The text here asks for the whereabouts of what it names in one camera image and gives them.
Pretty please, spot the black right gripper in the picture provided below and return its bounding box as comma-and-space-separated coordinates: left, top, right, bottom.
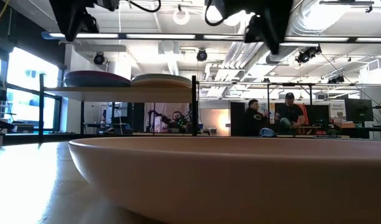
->
205, 0, 294, 55

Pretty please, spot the blue plate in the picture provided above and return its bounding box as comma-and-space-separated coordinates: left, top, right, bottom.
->
64, 77, 132, 88

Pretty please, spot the pink plate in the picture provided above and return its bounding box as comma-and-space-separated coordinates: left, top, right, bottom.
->
68, 136, 381, 224

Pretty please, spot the person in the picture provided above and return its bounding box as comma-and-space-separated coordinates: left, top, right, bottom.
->
274, 92, 306, 135
170, 111, 185, 129
244, 98, 269, 137

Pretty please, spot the black dish rack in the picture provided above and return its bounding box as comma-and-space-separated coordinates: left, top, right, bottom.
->
39, 73, 200, 144

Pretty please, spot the long ceiling light strip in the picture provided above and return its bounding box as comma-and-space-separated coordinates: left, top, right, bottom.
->
42, 30, 381, 44

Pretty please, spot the dark background monitor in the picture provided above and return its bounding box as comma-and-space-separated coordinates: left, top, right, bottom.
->
304, 105, 331, 125

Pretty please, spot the blue round object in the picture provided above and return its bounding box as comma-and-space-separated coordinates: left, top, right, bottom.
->
259, 127, 277, 138

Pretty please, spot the round white ceiling lamp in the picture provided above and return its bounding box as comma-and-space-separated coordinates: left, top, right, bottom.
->
172, 7, 191, 26

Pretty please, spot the large black background monitor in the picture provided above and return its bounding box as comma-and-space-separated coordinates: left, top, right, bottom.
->
344, 98, 375, 123

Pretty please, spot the silver ventilation duct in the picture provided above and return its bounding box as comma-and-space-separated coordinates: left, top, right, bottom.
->
223, 0, 352, 75

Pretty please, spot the black aluminium rig frame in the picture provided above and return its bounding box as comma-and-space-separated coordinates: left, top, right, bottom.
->
198, 81, 315, 135

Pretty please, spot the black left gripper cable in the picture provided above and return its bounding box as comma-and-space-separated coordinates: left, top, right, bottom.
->
127, 0, 162, 13

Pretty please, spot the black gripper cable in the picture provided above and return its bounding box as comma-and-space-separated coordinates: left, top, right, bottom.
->
204, 0, 228, 27
127, 0, 162, 13

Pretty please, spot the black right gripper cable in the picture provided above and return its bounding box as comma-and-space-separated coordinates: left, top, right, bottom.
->
204, 0, 228, 27

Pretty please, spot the white wall sign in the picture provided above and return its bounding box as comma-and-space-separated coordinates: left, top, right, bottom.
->
329, 102, 346, 119

